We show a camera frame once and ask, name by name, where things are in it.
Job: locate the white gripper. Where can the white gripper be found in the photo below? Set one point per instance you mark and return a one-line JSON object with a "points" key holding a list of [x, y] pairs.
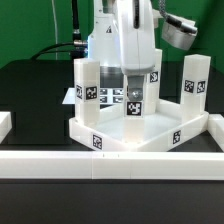
{"points": [[137, 43]]}

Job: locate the white desk top tray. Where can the white desk top tray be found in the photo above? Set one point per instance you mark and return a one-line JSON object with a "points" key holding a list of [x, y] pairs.
{"points": [[158, 132]]}

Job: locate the marker tag sheet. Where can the marker tag sheet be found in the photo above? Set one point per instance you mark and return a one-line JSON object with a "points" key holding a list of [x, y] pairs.
{"points": [[108, 96]]}

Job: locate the right white barrier block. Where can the right white barrier block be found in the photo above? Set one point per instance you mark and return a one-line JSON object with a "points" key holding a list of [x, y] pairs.
{"points": [[216, 129]]}

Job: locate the white barrier block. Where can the white barrier block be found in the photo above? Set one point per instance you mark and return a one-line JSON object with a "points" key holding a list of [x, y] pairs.
{"points": [[5, 125], [216, 129]]}

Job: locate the left white barrier block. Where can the left white barrier block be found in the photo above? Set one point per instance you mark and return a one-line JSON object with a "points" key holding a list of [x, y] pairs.
{"points": [[5, 125]]}

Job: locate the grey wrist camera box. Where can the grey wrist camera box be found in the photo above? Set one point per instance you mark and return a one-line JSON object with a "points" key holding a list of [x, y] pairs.
{"points": [[182, 37]]}

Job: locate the white front rail barrier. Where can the white front rail barrier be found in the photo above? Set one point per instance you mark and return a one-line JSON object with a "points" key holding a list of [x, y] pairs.
{"points": [[111, 165]]}

